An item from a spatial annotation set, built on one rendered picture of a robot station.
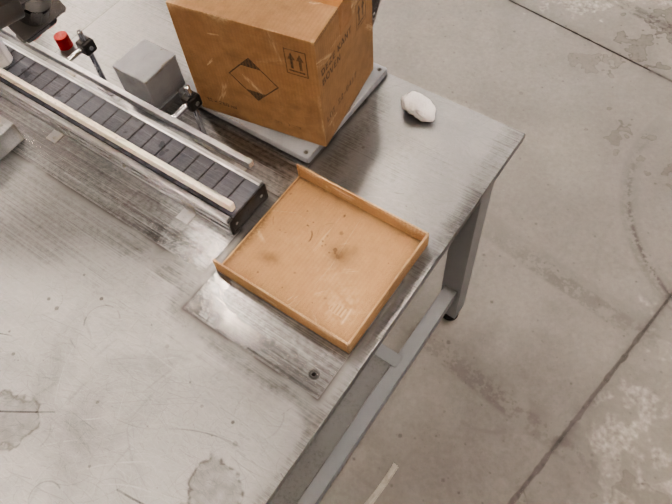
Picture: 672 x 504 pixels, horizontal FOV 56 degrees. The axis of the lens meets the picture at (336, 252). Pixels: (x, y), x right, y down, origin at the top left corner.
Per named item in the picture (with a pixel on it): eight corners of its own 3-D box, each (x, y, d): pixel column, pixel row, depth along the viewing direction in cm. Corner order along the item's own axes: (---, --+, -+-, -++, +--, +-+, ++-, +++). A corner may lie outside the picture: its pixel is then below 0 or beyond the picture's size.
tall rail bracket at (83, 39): (85, 102, 143) (52, 44, 129) (108, 82, 145) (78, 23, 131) (95, 107, 142) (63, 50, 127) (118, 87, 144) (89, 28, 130)
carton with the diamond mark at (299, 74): (201, 107, 137) (164, 1, 114) (255, 35, 147) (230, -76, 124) (326, 148, 129) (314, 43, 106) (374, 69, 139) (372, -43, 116)
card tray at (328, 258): (216, 270, 118) (211, 259, 115) (299, 175, 128) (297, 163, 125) (349, 354, 108) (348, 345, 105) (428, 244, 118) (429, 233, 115)
